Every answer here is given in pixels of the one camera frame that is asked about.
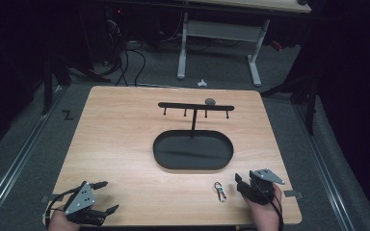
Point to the person's left hand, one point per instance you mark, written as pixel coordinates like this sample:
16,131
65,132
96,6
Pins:
59,223

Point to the black key rack with tray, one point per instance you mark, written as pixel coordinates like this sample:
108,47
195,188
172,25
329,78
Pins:
192,150

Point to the silver carabiner clip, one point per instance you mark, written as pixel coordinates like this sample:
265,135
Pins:
220,192

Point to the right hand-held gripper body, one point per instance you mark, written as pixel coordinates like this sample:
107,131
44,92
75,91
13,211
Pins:
263,189

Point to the metal floor rail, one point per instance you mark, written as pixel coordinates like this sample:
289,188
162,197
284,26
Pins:
16,163
321,160

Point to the person's right hand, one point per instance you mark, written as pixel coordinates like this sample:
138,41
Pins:
266,216

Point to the white metal frame desk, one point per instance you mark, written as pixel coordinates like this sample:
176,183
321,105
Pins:
223,32

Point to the black metal stand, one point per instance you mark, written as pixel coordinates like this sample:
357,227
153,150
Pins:
311,96
49,83

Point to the grey tape piece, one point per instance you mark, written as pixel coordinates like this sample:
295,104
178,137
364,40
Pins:
48,198
293,193

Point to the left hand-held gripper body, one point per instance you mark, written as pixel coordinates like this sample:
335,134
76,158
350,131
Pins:
79,199

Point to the dark grey round object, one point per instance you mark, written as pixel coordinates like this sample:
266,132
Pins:
210,101

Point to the small white object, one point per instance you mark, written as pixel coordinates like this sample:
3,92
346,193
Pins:
202,83

